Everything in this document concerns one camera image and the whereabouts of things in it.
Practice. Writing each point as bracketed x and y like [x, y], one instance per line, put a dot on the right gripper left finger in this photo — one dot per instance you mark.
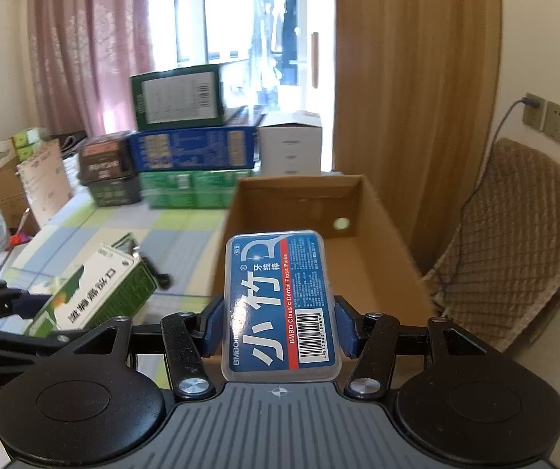
[188, 339]

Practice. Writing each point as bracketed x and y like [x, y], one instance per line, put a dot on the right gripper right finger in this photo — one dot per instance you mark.
[370, 341]

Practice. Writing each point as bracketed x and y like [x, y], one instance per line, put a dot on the blue dental floss picks box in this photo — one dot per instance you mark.
[279, 319]

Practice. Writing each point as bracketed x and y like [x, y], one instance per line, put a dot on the green white medicine box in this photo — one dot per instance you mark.
[110, 284]

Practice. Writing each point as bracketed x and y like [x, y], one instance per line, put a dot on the silver green foil tea bag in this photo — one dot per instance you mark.
[127, 244]

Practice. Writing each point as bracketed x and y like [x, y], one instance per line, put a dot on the brown cardboard box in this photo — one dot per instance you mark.
[367, 261]

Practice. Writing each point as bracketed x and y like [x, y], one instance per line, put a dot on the pink printed cardboard package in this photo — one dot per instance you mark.
[45, 182]

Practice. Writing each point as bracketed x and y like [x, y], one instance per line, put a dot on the brown cardboard packaging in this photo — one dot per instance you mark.
[13, 201]

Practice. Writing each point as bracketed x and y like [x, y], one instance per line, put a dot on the green carton pack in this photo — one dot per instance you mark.
[190, 189]

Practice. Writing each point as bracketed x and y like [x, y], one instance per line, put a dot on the dark brown food container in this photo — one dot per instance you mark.
[107, 170]

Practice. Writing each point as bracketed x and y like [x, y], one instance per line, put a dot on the brown quilted chair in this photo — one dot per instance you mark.
[501, 272]

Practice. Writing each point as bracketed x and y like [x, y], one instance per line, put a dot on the blue milk carton box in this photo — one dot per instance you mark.
[205, 148]

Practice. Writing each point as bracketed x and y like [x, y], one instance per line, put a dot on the white cardboard box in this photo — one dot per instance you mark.
[290, 143]

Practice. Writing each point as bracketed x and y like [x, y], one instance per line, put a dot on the dark green box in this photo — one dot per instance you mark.
[185, 97]

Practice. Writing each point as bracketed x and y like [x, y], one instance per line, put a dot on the pink curtain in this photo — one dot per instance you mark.
[83, 54]

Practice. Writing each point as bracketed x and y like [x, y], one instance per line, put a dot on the wall power socket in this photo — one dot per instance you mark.
[534, 111]

